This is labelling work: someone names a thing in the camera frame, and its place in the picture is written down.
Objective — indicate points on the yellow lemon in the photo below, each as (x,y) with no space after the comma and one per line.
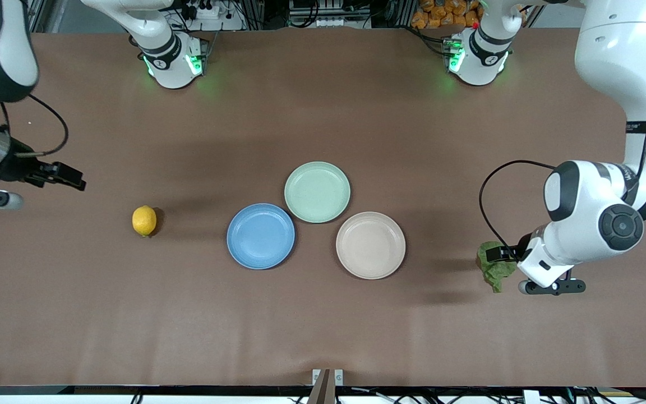
(144,220)

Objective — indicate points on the brown wooden strut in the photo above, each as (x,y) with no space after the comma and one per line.
(323,390)

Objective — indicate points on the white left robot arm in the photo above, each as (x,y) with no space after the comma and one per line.
(620,67)

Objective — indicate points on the beige plate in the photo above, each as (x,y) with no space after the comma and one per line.
(370,245)

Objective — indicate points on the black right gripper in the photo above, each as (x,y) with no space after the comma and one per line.
(20,166)

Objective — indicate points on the white power strip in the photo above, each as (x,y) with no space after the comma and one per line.
(205,17)

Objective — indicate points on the metal clamp bracket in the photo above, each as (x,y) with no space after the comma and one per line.
(338,377)

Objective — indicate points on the blue plate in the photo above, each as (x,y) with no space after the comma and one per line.
(261,236)

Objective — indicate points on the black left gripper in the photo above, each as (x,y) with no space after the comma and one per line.
(503,253)

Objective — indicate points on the pale green plate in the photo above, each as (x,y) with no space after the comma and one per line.
(317,192)

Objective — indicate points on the green lettuce leaf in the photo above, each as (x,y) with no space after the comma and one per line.
(497,275)

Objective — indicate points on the net bag of oranges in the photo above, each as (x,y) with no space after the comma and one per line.
(443,14)

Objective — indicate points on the brown table cover sheet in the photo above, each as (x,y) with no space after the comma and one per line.
(323,325)

